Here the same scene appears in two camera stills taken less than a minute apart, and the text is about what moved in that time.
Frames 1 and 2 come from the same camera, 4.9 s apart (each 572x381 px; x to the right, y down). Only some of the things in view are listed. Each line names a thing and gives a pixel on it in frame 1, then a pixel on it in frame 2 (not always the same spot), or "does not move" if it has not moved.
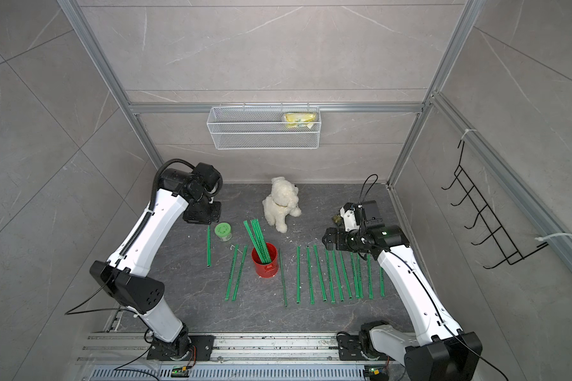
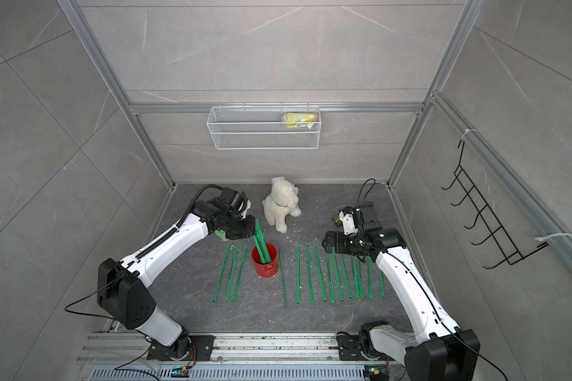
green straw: [298, 273] does not move
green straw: [345, 275] does not move
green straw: [356, 288] does not move
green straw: [324, 298] does not move
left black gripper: [216, 208] → [250, 230]
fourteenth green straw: [208, 247] → [225, 261]
